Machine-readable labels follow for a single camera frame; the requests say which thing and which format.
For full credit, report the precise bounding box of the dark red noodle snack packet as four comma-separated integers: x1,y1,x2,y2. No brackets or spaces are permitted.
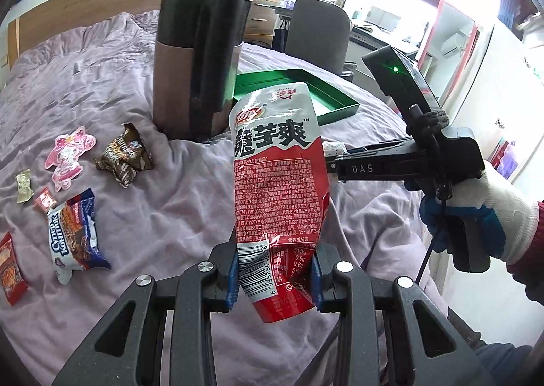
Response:
0,232,29,306

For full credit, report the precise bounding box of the blue white wafer pack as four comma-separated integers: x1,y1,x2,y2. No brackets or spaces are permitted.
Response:
47,188,112,286

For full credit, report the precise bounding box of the red white konjac snack pouch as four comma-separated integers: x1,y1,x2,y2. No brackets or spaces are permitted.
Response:
229,82,329,323

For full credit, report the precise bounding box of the small red candy bar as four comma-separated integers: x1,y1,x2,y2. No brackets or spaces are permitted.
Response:
34,186,57,215

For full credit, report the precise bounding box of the olive green candy wrapper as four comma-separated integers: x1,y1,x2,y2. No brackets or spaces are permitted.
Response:
16,169,34,204

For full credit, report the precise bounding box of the pink cartoon character pouch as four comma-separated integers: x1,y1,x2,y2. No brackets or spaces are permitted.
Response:
44,126,96,192

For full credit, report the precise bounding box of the brown chocolate snack bag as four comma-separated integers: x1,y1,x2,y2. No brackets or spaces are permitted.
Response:
94,123,154,188

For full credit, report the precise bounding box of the right white blue gloved hand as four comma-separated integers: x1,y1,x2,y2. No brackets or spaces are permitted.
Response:
420,161,543,270

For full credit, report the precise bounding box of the green shallow box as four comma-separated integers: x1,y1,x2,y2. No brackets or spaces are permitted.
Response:
233,69,360,126

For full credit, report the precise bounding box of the grey office chair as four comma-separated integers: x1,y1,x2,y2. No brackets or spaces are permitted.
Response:
284,0,353,82

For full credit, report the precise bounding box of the purple bed cover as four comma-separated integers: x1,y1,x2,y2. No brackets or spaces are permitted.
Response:
1,12,426,385

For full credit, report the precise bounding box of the wooden drawer cabinet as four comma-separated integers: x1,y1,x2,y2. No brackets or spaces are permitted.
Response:
243,0,280,48

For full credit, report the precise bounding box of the black copper electric kettle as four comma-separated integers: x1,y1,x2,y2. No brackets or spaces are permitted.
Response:
152,0,252,142

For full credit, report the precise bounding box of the wooden headboard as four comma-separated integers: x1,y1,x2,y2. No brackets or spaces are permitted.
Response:
7,0,162,66

